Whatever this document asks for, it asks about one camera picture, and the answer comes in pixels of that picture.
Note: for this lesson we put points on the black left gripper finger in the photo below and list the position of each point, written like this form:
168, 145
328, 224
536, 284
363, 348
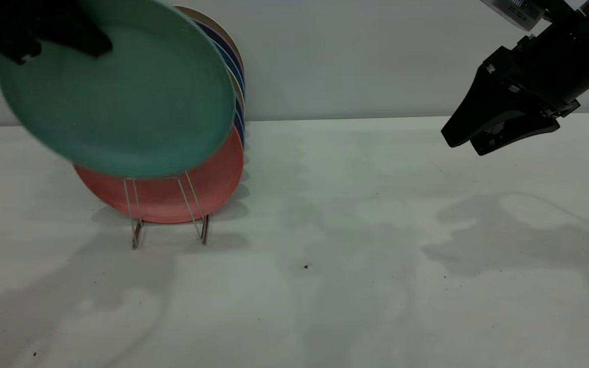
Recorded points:
85, 38

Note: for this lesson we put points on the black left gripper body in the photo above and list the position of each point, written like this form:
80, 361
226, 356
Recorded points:
18, 25

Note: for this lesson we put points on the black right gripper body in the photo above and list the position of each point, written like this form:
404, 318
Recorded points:
524, 76

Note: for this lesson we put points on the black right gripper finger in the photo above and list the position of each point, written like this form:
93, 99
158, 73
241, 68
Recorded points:
519, 134
483, 112

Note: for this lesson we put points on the green round plate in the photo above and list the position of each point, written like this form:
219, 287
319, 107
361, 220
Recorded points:
131, 102

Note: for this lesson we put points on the beige round plate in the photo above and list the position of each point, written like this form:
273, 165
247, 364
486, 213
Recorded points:
215, 23

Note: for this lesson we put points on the navy round plate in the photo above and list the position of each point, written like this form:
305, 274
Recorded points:
219, 35

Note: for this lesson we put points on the blue round plate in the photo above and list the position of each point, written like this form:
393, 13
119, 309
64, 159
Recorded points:
234, 64
241, 128

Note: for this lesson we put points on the cream round plate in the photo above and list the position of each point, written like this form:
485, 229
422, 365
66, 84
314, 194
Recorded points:
240, 92

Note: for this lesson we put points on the pink round plate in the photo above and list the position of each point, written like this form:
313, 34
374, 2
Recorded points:
212, 179

